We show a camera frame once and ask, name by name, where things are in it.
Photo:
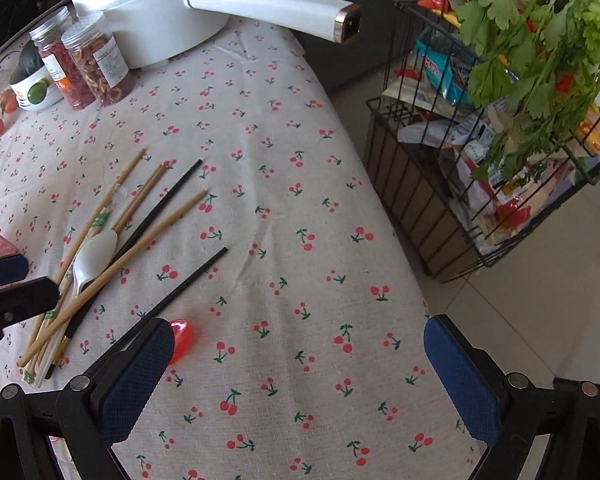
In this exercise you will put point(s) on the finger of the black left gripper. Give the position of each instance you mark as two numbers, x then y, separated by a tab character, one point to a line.
21	300

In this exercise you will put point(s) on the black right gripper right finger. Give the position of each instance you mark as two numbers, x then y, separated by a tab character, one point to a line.
507	412

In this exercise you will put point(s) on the black wire rack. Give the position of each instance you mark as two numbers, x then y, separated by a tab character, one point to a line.
427	142

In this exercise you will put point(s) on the jar of red goji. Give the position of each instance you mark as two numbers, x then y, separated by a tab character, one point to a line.
66	76

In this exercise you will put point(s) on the leafy green vegetables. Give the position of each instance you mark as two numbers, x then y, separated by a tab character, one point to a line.
543	58

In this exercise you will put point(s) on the jar of dried slices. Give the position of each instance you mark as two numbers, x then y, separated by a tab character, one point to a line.
93	48

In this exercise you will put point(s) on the red plastic spoon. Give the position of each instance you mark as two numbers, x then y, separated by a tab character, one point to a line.
184	334

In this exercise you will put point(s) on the white plastic spoon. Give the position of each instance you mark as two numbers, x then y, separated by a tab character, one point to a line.
91	260

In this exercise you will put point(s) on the black chopstick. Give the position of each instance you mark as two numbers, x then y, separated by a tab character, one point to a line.
77	319
185	284

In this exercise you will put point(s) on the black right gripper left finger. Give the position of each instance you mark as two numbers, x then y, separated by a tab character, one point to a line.
95	410

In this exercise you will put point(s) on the cherry print tablecloth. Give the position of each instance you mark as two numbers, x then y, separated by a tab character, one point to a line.
308	360

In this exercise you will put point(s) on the dark green pumpkin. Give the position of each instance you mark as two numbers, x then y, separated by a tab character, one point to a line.
29	60

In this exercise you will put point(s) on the white bowl green handle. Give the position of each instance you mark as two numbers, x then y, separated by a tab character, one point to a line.
36	91

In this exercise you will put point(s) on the white electric pot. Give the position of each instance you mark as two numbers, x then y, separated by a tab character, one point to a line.
152	31

